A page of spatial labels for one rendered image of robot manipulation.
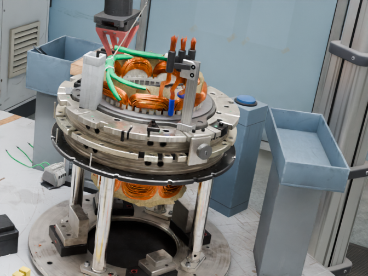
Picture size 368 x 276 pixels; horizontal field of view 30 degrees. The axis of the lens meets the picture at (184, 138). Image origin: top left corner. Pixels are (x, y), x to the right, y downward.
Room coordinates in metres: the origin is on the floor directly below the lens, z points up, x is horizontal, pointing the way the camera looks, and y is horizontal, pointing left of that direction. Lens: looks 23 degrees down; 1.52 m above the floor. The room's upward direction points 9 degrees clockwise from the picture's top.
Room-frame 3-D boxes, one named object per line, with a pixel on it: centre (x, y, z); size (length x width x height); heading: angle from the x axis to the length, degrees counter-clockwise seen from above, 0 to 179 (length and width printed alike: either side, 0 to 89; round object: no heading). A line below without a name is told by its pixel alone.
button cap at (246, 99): (1.37, -0.12, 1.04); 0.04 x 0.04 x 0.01
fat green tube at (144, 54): (1.20, 0.08, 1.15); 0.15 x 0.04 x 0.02; 78
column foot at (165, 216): (1.25, 0.03, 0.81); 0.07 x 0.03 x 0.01; 70
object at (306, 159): (1.15, -0.22, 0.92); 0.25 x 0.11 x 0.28; 3
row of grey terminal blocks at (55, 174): (1.37, 0.26, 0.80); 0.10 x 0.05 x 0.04; 146
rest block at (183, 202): (1.19, -0.03, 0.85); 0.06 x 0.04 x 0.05; 34
